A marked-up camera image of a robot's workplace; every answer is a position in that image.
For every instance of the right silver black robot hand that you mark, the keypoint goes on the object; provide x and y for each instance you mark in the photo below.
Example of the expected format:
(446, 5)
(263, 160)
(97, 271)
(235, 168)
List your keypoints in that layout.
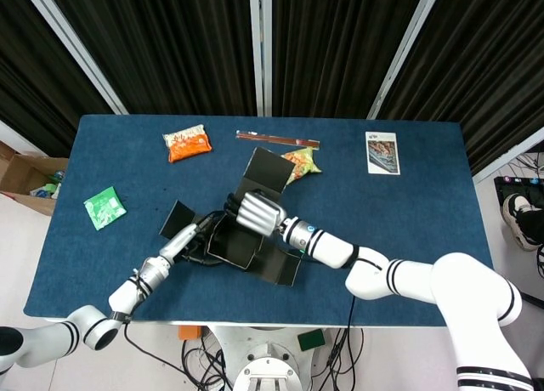
(259, 214)

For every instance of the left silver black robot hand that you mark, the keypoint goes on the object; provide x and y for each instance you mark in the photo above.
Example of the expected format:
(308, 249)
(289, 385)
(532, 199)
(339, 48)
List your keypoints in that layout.
(180, 240)

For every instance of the black cardboard folding box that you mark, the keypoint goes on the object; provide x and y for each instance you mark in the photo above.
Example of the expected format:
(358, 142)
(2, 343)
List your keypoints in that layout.
(268, 170)

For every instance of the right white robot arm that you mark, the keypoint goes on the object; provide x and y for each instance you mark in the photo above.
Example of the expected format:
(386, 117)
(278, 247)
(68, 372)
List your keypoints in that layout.
(408, 276)

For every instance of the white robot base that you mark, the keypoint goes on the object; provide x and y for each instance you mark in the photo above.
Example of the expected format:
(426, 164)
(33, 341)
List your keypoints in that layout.
(268, 357)

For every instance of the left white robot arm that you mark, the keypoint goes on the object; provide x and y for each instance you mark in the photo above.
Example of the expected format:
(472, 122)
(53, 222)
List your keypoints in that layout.
(127, 295)

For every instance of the yellow green snack packet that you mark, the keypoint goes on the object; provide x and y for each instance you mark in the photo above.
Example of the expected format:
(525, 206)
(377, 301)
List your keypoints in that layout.
(304, 163)

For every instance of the wrapped red brown chopsticks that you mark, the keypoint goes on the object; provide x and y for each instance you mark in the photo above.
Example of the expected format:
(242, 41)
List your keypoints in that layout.
(276, 139)

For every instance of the green sachet packet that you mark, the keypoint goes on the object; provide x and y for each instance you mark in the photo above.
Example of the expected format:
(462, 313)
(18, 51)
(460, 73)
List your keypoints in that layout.
(104, 208)

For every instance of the orange block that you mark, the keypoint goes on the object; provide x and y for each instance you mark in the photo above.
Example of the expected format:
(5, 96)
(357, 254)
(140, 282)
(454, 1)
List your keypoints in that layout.
(189, 331)

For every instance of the orange snack packet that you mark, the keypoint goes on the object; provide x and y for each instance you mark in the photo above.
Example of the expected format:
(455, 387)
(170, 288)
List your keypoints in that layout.
(189, 146)

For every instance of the blue table mat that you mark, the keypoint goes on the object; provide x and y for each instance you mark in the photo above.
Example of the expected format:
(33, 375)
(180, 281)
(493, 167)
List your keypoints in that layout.
(382, 238)

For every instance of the dark green block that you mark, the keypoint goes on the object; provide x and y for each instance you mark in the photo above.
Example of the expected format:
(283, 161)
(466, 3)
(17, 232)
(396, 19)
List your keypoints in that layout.
(311, 341)

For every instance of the white picture card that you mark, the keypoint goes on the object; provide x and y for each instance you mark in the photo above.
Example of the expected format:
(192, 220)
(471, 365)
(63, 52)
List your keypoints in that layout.
(383, 153)

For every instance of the crumpled plastic packaging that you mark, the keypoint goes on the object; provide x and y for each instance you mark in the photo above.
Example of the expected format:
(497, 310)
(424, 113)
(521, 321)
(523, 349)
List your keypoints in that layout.
(44, 191)

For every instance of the brown cardboard carton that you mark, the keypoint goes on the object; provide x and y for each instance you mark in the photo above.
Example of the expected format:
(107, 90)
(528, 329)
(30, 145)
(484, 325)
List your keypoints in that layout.
(17, 170)

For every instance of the dark pleated curtain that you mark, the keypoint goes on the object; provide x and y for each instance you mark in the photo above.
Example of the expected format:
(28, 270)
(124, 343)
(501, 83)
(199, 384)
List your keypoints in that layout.
(34, 68)
(489, 68)
(170, 47)
(340, 47)

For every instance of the black and white sneaker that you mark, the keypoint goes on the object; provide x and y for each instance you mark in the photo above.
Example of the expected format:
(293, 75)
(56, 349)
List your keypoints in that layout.
(516, 221)

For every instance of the black trouser leg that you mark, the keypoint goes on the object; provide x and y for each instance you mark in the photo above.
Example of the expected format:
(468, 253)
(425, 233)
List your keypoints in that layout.
(535, 225)

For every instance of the white frame post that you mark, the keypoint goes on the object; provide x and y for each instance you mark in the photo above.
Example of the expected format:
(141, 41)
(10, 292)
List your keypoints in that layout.
(405, 47)
(510, 157)
(71, 42)
(260, 47)
(17, 138)

